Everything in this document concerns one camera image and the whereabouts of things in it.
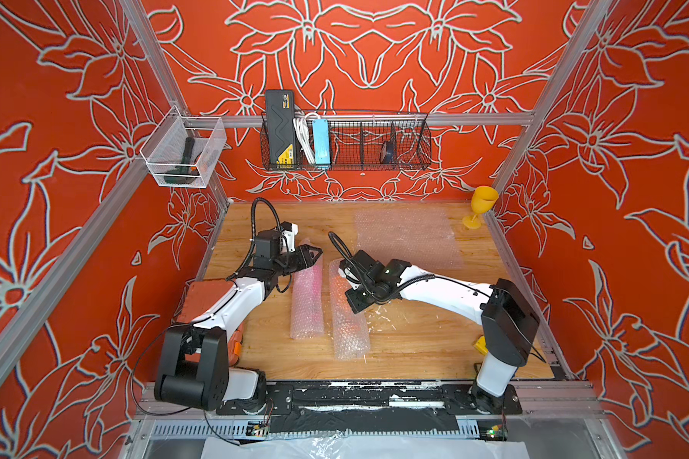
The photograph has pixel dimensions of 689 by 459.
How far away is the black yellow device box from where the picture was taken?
0.87m

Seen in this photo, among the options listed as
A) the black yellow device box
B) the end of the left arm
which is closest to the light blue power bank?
the black yellow device box

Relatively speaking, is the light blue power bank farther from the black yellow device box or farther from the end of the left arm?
the end of the left arm

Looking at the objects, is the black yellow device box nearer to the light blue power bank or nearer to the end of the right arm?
the light blue power bank
